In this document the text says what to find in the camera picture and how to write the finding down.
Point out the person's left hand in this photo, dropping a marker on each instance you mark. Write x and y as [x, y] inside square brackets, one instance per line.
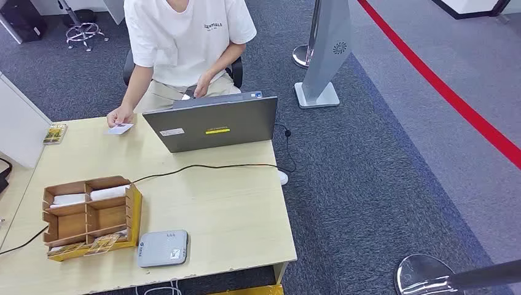
[202, 84]

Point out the person's right hand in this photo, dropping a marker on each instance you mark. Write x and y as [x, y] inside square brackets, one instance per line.
[119, 115]

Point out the white ID card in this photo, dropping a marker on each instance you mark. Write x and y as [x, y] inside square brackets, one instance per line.
[121, 130]

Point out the dark smartphone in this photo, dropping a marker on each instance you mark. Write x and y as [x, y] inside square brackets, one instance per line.
[189, 93]

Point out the person's left forearm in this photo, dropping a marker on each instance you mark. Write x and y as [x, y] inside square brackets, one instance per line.
[226, 59]

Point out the person's right forearm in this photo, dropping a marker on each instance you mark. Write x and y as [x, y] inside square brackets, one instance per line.
[135, 87]

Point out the person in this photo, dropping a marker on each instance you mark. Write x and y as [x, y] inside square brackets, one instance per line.
[183, 40]

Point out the white card stack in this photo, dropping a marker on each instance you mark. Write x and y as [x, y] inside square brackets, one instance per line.
[69, 200]
[109, 192]

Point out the wooden card organizer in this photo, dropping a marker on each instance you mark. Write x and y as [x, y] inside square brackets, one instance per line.
[108, 218]

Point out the gold patterned key card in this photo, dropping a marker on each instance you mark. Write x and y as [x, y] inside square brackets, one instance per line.
[101, 244]
[65, 249]

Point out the grey laptop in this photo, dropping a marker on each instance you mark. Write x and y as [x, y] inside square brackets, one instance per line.
[211, 130]

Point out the chrome stool base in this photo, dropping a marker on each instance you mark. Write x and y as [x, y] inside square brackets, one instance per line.
[83, 32]

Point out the yellow organizer tray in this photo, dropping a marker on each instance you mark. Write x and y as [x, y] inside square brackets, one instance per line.
[136, 211]

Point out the white cabinet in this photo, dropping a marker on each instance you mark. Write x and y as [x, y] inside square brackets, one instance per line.
[20, 126]

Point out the white panel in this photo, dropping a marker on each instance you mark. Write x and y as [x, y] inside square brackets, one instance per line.
[114, 10]

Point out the white power adapter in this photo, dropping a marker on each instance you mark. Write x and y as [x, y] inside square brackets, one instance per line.
[283, 178]

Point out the black bag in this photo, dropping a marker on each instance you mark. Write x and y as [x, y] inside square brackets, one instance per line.
[4, 175]

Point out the grey sign stand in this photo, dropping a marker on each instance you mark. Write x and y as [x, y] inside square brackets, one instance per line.
[327, 49]

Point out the black box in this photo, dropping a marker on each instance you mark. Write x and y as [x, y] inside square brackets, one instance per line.
[22, 18]

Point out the yellow floor tape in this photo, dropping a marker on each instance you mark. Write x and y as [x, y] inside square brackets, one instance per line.
[248, 290]

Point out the white black-edged platform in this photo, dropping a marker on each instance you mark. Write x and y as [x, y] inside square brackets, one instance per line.
[468, 6]

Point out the chrome base dark stanchion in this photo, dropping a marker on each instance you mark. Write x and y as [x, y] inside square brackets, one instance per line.
[419, 277]

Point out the chrome stanchion post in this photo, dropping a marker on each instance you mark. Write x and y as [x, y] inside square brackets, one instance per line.
[302, 55]

